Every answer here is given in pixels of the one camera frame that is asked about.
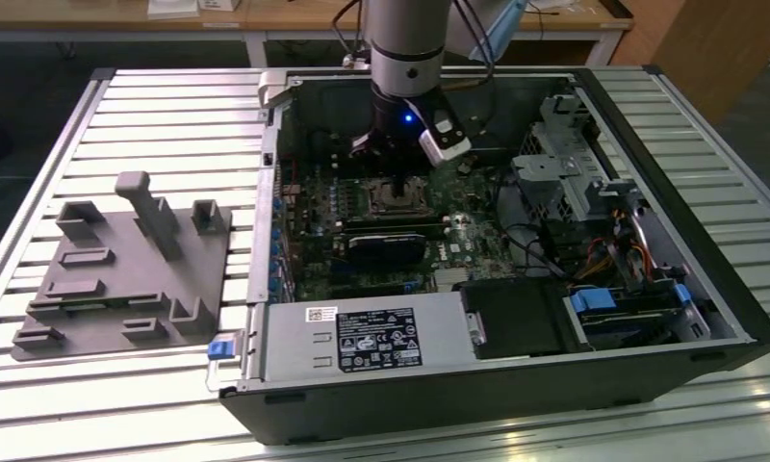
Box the silver square CPU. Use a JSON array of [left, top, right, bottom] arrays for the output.
[[375, 182, 428, 211]]

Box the metal socket cover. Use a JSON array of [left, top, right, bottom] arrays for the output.
[[367, 177, 434, 216]]

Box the CPU socket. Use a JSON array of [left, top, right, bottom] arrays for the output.
[[364, 175, 435, 218]]

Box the black plastic bay cover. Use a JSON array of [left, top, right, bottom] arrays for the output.
[[454, 278, 592, 361]]

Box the black RAM stick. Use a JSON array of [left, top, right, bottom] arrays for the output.
[[343, 216, 442, 228]]

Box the black graphics card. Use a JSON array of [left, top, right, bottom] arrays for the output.
[[342, 233, 428, 264]]

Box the green motherboard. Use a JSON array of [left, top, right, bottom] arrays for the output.
[[272, 153, 520, 305]]

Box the silver chipset heatsink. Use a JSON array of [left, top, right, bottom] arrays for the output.
[[434, 268, 474, 291]]

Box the grey case release latch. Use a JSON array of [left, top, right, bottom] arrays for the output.
[[255, 71, 296, 110]]

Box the grey metal drive cage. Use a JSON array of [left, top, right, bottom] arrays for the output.
[[508, 93, 638, 223]]

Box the silver power supply unit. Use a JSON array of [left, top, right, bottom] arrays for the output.
[[255, 293, 480, 387]]

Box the blue disk carrier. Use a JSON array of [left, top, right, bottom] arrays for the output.
[[567, 287, 616, 317]]

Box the blue case latch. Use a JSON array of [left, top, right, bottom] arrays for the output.
[[206, 338, 239, 361]]

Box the white box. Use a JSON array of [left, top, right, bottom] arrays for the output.
[[146, 0, 199, 20]]

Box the grey parts rack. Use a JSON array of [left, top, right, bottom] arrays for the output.
[[10, 170, 235, 362]]

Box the black hard disk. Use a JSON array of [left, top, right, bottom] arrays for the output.
[[578, 297, 688, 346]]

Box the black open PC case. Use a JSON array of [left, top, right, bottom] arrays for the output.
[[216, 65, 770, 447]]

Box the wooden desk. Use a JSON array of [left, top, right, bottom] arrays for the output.
[[0, 0, 634, 66]]

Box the wooden cabinet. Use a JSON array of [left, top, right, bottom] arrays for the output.
[[614, 0, 770, 126]]

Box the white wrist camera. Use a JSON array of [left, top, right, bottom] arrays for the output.
[[416, 110, 472, 167]]

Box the coloured power wire bundle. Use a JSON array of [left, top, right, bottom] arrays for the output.
[[576, 238, 656, 283]]

